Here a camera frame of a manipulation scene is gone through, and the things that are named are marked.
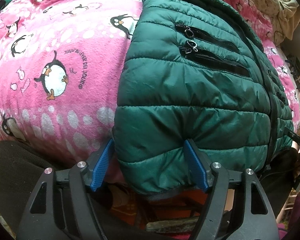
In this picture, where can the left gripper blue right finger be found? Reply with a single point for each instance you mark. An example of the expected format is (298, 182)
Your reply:
(251, 215)

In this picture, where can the beige crumpled cloth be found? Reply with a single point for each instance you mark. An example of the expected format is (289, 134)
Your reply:
(284, 16)

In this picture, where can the pink penguin fleece blanket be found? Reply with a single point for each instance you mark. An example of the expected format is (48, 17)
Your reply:
(60, 68)

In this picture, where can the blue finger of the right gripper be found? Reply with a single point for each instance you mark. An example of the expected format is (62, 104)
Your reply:
(292, 135)

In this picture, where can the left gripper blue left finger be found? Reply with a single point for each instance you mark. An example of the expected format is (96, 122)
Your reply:
(60, 207)

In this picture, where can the green quilted puffer jacket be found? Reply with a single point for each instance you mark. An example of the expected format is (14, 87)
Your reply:
(196, 70)

